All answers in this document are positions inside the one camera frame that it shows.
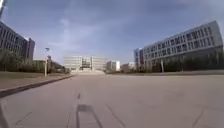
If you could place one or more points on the white building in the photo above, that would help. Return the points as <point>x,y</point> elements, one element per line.
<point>113,65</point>

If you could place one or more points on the small grey building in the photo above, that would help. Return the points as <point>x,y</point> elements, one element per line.
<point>128,66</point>

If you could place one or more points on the wide pale building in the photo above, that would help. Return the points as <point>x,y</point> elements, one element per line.
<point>85,62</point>

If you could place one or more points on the grey paved plaza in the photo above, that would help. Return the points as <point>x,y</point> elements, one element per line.
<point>133,100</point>

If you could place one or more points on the pale pole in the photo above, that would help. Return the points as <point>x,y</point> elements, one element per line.
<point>162,66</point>

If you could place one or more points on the long grey windowed building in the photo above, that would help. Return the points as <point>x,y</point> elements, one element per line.
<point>186,43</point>

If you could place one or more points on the dark kerb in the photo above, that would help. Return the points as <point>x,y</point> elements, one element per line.
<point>33,86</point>

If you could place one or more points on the grass area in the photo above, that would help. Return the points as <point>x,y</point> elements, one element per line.
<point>20,80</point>

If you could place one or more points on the row of bushy trees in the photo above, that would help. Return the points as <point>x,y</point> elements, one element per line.
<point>13,63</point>

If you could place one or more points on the dark multi-storey building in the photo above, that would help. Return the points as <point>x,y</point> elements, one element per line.
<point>13,41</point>

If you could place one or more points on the lamp post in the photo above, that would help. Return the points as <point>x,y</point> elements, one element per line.
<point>45,65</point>

